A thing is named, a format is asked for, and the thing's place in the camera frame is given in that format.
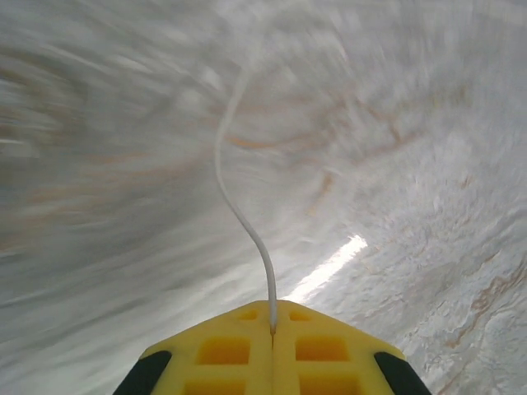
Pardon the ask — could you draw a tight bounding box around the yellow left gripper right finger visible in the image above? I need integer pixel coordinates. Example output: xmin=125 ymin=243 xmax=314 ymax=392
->
xmin=272 ymin=300 xmax=431 ymax=395

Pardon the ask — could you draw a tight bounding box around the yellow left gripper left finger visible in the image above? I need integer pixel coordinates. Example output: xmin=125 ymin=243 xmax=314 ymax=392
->
xmin=113 ymin=300 xmax=275 ymax=395

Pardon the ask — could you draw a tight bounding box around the thin white cable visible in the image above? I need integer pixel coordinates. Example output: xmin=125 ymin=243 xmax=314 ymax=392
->
xmin=213 ymin=24 xmax=277 ymax=332

